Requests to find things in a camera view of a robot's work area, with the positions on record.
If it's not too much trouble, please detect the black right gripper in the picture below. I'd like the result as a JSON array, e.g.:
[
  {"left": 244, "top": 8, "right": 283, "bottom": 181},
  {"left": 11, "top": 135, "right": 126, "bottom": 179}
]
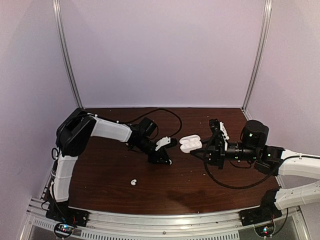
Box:
[{"left": 190, "top": 135, "right": 259, "bottom": 170}]

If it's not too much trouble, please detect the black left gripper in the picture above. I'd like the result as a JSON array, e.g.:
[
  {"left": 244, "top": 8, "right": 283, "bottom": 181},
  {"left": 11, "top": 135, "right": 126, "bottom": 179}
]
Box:
[{"left": 134, "top": 136, "right": 171, "bottom": 165}]

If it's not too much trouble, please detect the white oval charging case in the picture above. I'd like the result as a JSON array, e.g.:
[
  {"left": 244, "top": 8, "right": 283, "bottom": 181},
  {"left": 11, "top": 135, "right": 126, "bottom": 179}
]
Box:
[{"left": 179, "top": 134, "right": 203, "bottom": 154}]

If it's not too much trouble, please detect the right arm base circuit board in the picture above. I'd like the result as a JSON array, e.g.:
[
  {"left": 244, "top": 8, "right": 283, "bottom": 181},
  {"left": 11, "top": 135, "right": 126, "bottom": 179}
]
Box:
[{"left": 254, "top": 223, "right": 275, "bottom": 238}]

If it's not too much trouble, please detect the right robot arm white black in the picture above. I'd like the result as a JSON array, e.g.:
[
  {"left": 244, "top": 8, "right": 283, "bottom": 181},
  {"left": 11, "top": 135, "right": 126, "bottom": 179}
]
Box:
[{"left": 179, "top": 119, "right": 320, "bottom": 226}]

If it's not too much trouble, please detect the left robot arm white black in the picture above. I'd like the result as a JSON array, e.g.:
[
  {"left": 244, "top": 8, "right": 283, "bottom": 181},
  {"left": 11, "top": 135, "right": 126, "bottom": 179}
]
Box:
[{"left": 45, "top": 108, "right": 178, "bottom": 227}]

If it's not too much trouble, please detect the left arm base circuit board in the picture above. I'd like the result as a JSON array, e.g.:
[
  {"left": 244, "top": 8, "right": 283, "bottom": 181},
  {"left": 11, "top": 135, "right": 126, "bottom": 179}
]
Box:
[{"left": 53, "top": 222, "right": 75, "bottom": 239}]

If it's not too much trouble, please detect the white clip-on earbud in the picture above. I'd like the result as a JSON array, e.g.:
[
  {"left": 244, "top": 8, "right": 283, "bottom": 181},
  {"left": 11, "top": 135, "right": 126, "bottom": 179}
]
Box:
[{"left": 130, "top": 179, "right": 138, "bottom": 186}]

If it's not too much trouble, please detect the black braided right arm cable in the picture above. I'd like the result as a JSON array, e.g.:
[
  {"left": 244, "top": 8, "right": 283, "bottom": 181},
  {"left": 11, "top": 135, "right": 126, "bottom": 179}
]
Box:
[{"left": 202, "top": 134, "right": 273, "bottom": 190}]

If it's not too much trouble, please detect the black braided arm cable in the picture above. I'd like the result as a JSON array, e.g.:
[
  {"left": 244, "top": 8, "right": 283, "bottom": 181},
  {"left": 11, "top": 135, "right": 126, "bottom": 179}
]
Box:
[
  {"left": 202, "top": 134, "right": 273, "bottom": 190},
  {"left": 117, "top": 107, "right": 183, "bottom": 141}
]

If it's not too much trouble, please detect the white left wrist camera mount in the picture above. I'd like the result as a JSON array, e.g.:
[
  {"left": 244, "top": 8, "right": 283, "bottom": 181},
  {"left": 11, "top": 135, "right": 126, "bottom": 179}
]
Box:
[{"left": 155, "top": 136, "right": 178, "bottom": 151}]

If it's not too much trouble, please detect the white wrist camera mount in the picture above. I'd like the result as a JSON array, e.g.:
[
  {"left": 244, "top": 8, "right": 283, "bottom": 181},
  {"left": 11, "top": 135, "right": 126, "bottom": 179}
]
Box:
[
  {"left": 155, "top": 136, "right": 178, "bottom": 151},
  {"left": 209, "top": 118, "right": 230, "bottom": 142}
]

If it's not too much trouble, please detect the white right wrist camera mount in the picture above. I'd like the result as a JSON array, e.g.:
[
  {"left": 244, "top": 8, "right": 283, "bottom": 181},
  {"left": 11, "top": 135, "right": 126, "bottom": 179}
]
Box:
[{"left": 209, "top": 118, "right": 230, "bottom": 142}]

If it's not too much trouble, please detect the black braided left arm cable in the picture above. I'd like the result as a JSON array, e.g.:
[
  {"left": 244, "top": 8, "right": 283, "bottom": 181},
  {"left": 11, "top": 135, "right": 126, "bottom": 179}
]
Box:
[{"left": 117, "top": 107, "right": 183, "bottom": 141}]

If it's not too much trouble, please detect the aluminium front frame rail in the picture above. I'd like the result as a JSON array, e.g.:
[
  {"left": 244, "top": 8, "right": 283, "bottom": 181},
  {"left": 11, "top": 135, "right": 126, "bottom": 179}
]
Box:
[{"left": 17, "top": 198, "right": 311, "bottom": 240}]

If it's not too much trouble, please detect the aluminium corner post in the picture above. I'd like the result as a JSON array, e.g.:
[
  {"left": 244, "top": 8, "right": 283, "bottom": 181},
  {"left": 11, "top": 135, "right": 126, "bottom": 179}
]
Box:
[
  {"left": 52, "top": 0, "right": 83, "bottom": 108},
  {"left": 241, "top": 0, "right": 273, "bottom": 114}
]

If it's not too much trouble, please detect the left aluminium corner post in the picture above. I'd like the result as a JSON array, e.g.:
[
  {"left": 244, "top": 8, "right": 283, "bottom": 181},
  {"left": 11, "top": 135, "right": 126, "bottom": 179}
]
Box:
[{"left": 52, "top": 0, "right": 83, "bottom": 108}]

